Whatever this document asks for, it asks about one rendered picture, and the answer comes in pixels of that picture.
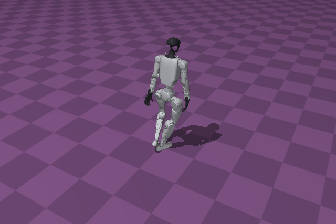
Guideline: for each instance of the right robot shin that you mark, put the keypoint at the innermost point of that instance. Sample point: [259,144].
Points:
[166,133]

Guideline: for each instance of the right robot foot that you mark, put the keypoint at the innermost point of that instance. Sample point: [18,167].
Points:
[166,145]

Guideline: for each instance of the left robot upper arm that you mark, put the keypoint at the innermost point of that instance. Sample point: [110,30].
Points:
[157,66]

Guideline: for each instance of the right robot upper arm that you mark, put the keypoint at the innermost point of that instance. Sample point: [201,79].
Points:
[183,65]

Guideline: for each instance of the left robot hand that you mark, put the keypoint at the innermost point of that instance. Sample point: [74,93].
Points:
[148,98]

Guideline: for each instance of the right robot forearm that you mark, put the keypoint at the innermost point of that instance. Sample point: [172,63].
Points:
[186,89]

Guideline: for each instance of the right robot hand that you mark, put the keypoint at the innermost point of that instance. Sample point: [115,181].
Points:
[186,104]

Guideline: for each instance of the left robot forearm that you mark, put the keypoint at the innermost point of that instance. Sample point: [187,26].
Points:
[153,84]

